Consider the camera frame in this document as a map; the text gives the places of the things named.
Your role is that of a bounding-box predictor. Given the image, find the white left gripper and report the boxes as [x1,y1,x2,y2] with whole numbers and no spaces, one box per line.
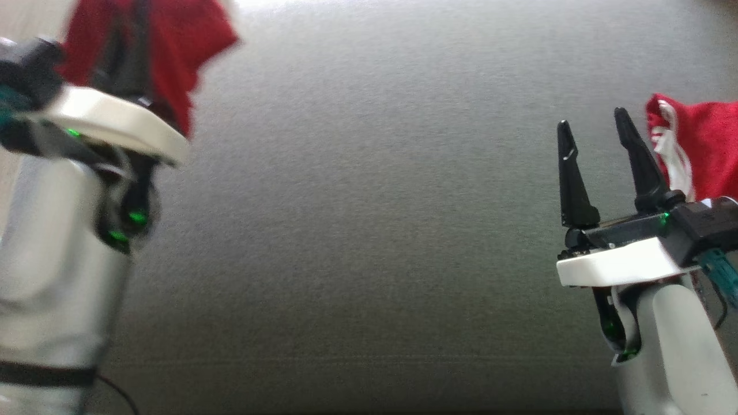
[32,0,191,254]

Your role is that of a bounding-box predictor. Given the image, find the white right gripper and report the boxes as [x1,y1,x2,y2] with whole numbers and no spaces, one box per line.
[556,107,701,365]

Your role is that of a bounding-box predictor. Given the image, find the red Bulls 23 shorts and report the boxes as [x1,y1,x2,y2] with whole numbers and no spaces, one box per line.
[58,0,240,139]

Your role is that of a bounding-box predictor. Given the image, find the red jersey with white sleeves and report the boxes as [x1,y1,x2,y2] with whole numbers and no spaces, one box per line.
[645,93,738,202]

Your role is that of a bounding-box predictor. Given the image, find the large grey sofa seat cushion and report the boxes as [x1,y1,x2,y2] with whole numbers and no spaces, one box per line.
[86,0,738,415]

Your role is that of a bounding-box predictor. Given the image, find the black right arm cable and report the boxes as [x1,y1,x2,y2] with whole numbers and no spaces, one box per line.
[695,249,738,332]

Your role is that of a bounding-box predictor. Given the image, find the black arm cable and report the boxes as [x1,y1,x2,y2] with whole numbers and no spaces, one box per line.
[695,249,738,332]
[92,373,140,415]

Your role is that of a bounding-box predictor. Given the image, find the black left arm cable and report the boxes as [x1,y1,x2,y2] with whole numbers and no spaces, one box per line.
[92,373,140,415]

